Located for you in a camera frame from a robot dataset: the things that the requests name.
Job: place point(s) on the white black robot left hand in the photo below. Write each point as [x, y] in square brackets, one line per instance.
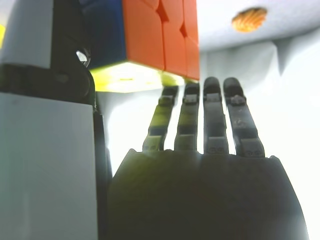
[200, 195]

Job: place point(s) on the Rubik's cube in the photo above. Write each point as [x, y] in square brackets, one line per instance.
[150, 37]

